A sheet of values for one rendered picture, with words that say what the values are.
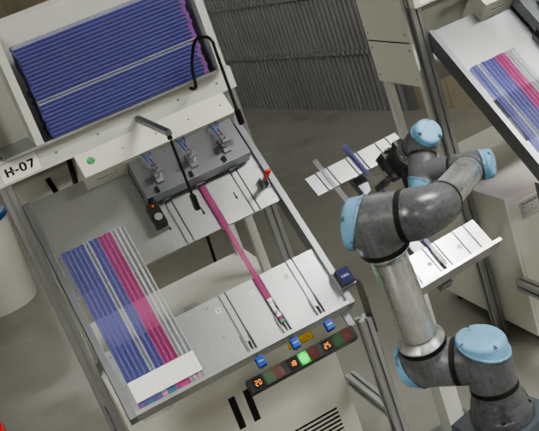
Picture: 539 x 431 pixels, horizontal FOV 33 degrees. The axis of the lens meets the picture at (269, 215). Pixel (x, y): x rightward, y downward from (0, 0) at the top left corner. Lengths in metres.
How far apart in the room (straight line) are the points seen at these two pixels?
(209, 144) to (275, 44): 4.77
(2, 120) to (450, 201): 1.45
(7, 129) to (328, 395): 1.32
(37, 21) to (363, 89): 4.29
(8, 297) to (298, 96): 3.08
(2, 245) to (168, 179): 2.98
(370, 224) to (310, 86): 5.40
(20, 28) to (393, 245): 1.38
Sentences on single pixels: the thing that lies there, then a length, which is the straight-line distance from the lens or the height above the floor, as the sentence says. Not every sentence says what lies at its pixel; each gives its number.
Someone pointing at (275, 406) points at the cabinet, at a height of 0.34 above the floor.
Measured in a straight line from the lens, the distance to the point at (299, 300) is 2.57.
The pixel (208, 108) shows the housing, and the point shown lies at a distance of 2.75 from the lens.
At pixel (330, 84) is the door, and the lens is 7.09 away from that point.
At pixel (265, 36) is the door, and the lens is 7.50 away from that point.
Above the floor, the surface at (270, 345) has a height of 0.72.
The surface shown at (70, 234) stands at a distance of 2.66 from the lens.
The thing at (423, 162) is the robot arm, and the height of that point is 1.10.
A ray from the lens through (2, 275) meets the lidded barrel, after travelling 5.56.
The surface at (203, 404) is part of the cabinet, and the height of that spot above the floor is 0.48.
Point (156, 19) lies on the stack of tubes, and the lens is 2.70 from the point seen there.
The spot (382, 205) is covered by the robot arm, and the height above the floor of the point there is 1.18.
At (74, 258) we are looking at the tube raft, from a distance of 2.61.
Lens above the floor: 1.89
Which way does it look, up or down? 20 degrees down
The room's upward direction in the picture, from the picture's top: 20 degrees counter-clockwise
